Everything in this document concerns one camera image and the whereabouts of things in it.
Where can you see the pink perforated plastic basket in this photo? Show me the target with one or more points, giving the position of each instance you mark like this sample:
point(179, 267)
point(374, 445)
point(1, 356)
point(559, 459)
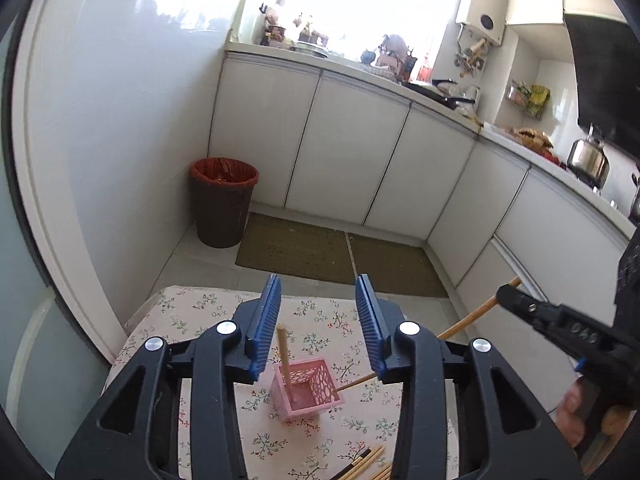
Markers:
point(305, 400)

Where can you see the windowsill figurines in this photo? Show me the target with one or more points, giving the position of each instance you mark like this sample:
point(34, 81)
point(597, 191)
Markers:
point(275, 27)

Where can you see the white water heater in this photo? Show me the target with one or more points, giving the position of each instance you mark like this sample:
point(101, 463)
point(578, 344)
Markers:
point(480, 5)

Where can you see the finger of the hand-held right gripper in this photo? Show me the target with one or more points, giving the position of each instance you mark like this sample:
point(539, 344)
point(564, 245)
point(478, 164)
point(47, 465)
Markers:
point(530, 310)

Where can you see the black-tipped chopstick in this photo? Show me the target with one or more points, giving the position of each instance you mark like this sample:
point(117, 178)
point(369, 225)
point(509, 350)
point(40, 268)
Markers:
point(356, 457)

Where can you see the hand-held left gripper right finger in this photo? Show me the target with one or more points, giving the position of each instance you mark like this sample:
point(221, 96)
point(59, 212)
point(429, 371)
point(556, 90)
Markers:
point(367, 320)

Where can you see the steel kettle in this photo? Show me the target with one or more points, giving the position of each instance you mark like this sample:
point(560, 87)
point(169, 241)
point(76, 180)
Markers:
point(590, 160)

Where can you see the frosted glass door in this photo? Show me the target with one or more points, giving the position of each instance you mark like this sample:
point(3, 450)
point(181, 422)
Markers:
point(30, 360)

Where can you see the dark brown trash bin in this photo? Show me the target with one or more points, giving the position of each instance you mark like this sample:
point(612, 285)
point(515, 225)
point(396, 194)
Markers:
point(222, 215)

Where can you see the wall rack with packets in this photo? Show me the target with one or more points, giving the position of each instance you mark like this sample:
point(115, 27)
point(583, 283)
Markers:
point(530, 97)

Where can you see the black frying pan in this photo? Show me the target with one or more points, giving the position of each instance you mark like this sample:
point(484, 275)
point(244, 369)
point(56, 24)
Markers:
point(440, 94)

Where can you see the floral tablecloth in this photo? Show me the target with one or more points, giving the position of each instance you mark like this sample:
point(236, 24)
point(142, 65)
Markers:
point(320, 320)

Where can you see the black range hood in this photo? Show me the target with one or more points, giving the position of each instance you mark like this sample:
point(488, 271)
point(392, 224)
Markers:
point(605, 70)

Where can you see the metal basin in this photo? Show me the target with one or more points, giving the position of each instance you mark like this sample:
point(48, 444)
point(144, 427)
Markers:
point(307, 49)

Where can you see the red trash bag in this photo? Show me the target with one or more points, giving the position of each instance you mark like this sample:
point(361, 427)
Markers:
point(225, 172)

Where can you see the person's right hand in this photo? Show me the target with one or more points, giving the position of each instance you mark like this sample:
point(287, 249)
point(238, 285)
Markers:
point(567, 415)

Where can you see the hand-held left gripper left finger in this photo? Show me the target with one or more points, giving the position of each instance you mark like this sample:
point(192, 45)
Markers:
point(267, 320)

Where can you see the dark teapot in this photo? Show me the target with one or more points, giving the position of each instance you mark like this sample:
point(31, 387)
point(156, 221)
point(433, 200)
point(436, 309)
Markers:
point(368, 56)

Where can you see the brown food bag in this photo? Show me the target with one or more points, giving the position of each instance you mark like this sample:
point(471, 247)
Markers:
point(532, 140)

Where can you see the white kitchen cabinets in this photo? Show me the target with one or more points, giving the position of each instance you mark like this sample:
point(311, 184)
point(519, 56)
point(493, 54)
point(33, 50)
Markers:
point(350, 150)

